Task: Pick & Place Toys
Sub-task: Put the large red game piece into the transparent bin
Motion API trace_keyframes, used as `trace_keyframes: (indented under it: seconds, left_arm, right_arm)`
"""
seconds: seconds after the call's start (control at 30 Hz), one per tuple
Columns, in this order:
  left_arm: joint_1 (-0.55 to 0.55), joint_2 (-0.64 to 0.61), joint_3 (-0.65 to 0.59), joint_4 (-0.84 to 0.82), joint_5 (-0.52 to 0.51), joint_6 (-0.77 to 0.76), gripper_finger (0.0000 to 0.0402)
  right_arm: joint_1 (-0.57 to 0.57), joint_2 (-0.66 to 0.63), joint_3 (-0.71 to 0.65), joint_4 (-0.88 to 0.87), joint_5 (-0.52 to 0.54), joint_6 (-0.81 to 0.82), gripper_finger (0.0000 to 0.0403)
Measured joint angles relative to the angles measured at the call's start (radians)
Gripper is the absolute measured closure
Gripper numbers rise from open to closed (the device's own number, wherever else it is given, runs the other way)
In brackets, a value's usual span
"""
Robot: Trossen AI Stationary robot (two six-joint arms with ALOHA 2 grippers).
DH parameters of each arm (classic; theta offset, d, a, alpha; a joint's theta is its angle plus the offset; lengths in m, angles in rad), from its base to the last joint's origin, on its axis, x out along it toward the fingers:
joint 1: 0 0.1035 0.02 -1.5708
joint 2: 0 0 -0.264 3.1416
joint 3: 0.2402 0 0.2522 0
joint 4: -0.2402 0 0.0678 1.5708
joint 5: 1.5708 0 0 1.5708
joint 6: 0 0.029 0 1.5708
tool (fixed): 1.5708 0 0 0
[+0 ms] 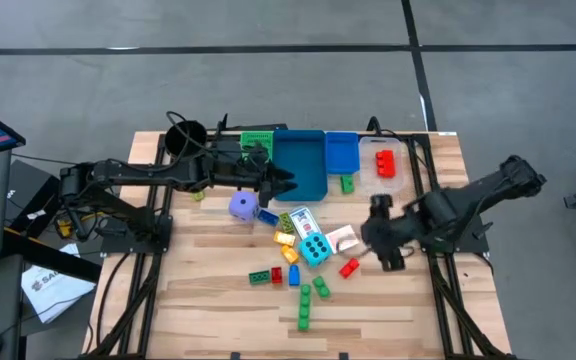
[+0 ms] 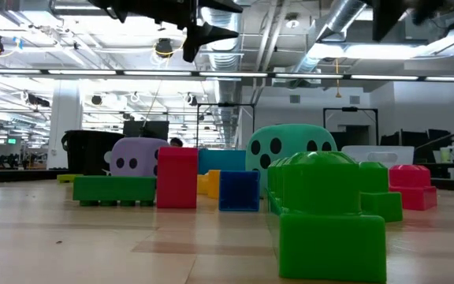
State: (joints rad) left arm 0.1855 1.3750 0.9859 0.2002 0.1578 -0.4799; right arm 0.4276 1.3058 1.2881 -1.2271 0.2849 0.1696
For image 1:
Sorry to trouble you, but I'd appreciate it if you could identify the black desk beam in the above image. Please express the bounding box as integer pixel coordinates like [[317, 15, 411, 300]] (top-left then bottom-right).
[[1, 227, 103, 284]]

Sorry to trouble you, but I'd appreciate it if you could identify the large red brick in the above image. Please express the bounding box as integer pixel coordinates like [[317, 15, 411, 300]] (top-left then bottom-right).
[[375, 149, 397, 179]]

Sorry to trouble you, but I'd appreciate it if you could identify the green mesh basket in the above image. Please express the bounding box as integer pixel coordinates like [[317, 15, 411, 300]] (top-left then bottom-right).
[[240, 131, 274, 154]]

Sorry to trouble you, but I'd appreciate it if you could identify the purple foam die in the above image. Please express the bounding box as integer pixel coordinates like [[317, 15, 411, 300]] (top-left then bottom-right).
[[228, 190, 261, 223]]

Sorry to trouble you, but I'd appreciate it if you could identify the black aluminium table frame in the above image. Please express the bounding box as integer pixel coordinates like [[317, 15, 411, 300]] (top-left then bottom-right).
[[80, 130, 519, 360]]

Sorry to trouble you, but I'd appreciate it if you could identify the large teal plastic tray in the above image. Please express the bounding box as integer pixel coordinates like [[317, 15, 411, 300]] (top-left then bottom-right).
[[270, 129, 329, 202]]

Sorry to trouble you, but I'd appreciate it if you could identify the black cable bracket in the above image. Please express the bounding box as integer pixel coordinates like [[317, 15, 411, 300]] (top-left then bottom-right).
[[366, 116, 394, 137]]

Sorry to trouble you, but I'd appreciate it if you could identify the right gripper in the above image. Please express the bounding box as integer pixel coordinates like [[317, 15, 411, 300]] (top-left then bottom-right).
[[360, 194, 422, 274]]

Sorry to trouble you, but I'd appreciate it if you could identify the white printed paper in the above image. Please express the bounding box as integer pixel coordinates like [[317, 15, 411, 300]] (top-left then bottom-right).
[[21, 243, 97, 325]]

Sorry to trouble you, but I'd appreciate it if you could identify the turquoise foam die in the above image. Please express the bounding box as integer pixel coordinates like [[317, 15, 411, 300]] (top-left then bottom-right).
[[297, 232, 333, 268]]

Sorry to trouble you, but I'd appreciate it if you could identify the clear plastic container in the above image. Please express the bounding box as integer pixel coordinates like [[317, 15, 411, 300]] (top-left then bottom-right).
[[358, 135, 404, 196]]

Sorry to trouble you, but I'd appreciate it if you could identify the white blue playing card box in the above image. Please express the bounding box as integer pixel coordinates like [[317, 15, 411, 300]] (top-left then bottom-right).
[[288, 205, 323, 240]]

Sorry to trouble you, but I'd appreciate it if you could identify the black camera bracket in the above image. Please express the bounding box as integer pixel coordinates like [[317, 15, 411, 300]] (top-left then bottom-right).
[[214, 113, 289, 139]]

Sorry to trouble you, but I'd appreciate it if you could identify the small red two-stud block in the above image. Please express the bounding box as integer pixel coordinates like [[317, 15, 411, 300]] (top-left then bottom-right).
[[338, 257, 361, 280]]

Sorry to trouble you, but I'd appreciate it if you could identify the small blue plastic bin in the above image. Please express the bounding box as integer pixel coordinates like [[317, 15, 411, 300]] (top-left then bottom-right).
[[324, 131, 361, 176]]

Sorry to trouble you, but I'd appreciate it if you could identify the black round cup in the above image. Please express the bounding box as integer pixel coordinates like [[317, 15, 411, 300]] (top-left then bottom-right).
[[164, 119, 209, 157]]

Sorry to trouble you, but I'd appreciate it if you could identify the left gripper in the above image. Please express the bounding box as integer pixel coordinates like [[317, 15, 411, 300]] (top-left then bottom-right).
[[206, 158, 299, 208]]

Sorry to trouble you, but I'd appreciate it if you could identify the black equipment case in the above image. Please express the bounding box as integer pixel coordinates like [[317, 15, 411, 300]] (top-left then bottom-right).
[[6, 159, 74, 239]]

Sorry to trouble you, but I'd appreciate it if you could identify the yellow single-stud block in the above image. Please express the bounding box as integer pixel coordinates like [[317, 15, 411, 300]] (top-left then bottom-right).
[[280, 244, 301, 265]]

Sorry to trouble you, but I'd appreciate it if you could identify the yellow black tool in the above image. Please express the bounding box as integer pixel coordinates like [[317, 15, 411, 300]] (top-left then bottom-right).
[[55, 217, 77, 240]]

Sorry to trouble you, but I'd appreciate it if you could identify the long green four-stud block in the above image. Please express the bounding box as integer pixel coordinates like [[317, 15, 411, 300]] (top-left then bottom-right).
[[297, 283, 313, 332]]

